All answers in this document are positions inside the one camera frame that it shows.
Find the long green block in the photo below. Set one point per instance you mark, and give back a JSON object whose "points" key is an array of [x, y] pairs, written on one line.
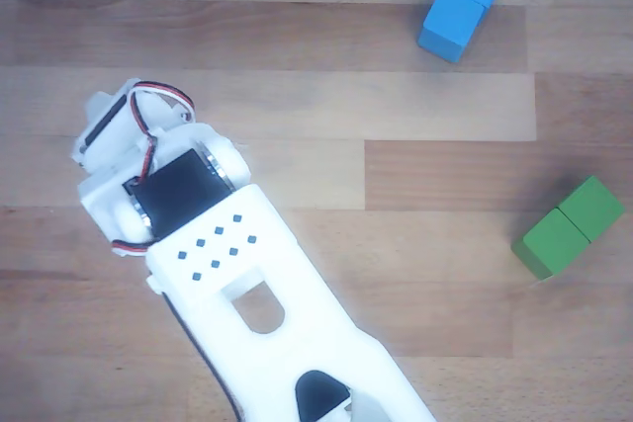
{"points": [[569, 229]]}

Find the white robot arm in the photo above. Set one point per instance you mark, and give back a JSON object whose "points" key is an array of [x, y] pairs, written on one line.
{"points": [[316, 343]]}

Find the long blue block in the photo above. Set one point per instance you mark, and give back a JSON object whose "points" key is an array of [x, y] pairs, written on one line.
{"points": [[460, 12]]}

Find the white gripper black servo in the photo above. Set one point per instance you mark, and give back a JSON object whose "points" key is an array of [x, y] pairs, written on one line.
{"points": [[97, 122]]}

